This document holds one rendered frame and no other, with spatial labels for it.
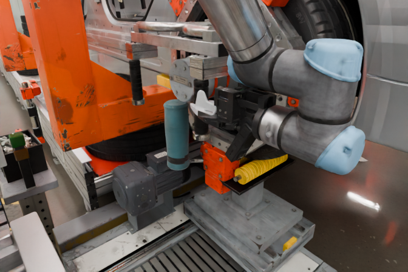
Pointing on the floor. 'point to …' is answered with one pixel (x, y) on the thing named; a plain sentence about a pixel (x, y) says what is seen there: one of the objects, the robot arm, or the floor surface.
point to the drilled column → (38, 206)
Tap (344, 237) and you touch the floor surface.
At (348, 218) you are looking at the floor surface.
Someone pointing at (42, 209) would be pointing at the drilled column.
